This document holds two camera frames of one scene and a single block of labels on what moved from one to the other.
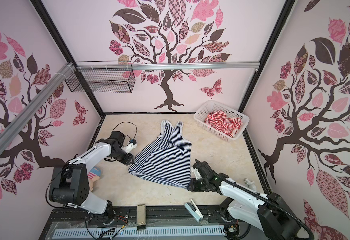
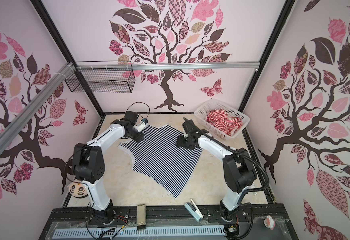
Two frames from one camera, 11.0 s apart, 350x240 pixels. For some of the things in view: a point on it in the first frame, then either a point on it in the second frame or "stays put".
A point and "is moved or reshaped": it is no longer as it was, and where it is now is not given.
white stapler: (191, 206) stays put
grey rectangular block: (141, 215) stays put
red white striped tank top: (230, 126) stays put
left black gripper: (127, 159) to (139, 137)
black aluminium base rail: (141, 215) stays put
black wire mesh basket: (103, 81) stays put
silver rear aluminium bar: (166, 66) stays put
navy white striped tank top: (166, 158) is moved or reshaped
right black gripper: (193, 185) to (179, 142)
